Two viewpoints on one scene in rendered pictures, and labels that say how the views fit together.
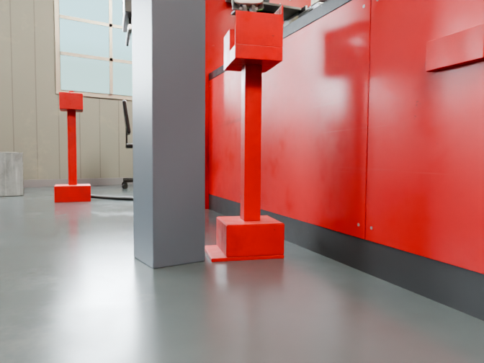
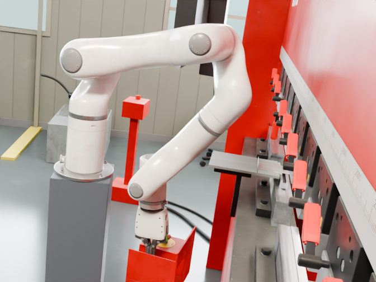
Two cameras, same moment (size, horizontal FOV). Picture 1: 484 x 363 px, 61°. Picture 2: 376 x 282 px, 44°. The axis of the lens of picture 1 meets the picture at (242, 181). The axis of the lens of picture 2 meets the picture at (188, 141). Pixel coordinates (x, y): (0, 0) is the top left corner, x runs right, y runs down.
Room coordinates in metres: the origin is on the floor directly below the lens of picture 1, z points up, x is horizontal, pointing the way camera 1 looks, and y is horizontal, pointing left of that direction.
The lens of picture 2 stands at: (0.25, -0.71, 1.57)
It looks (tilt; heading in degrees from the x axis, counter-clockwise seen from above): 17 degrees down; 28
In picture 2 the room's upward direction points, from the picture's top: 8 degrees clockwise
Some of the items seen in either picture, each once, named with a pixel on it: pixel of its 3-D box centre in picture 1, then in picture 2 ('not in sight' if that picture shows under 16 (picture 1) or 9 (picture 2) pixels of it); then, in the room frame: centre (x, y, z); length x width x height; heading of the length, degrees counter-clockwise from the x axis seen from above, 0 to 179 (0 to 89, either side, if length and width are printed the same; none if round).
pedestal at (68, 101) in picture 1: (72, 145); (131, 148); (3.10, 1.28, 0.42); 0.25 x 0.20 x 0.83; 112
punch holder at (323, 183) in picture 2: not in sight; (339, 215); (1.03, -0.60, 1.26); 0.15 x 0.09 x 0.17; 22
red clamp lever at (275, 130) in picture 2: not in sight; (277, 126); (1.77, -0.24, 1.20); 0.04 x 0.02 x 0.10; 112
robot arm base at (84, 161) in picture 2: not in sight; (85, 143); (1.36, 0.24, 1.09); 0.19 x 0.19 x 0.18
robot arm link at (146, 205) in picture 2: not in sight; (153, 201); (1.39, -0.01, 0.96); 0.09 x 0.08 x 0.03; 103
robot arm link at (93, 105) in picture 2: not in sight; (96, 76); (1.39, 0.25, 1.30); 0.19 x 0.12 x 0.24; 8
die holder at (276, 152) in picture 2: not in sight; (274, 147); (2.44, -0.03, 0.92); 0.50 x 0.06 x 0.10; 22
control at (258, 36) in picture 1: (251, 39); (161, 257); (1.45, -0.03, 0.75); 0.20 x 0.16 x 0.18; 13
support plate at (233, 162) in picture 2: (265, 11); (244, 164); (1.88, -0.10, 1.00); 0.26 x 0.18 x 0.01; 112
